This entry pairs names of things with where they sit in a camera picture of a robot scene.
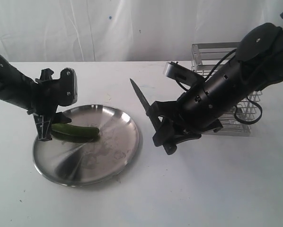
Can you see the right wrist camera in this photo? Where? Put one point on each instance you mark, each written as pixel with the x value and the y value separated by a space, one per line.
pixel 182 75

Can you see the black kitchen knife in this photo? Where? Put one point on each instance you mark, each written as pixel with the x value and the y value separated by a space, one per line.
pixel 169 147

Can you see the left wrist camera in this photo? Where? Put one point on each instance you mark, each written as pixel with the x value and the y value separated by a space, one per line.
pixel 62 91

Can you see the green cucumber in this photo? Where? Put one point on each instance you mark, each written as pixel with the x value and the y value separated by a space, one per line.
pixel 73 133

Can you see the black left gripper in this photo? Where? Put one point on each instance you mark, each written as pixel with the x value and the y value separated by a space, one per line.
pixel 43 105

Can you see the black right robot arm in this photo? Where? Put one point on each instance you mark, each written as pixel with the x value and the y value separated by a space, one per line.
pixel 255 64

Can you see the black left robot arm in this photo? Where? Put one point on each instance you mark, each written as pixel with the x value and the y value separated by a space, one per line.
pixel 15 87

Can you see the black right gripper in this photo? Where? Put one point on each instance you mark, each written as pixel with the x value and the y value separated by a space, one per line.
pixel 196 111

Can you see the round stainless steel plate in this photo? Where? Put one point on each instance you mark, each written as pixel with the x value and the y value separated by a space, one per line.
pixel 73 162

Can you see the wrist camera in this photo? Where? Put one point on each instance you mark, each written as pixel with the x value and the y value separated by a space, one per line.
pixel 182 75
pixel 62 91

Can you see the metal wire utensil rack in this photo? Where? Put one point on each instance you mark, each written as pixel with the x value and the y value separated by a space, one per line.
pixel 204 57

